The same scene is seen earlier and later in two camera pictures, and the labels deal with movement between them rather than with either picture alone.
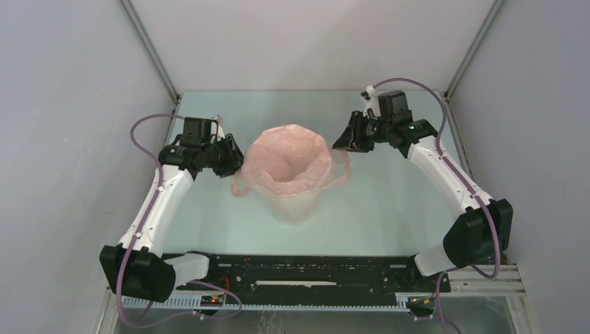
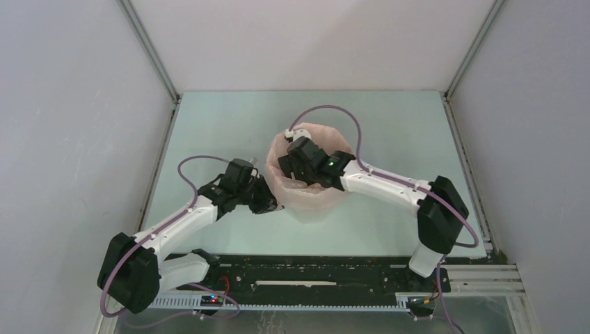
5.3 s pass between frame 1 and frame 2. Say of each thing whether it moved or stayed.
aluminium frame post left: stayed
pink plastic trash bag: moved
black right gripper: moved
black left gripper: moved
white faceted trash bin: moved
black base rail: stayed
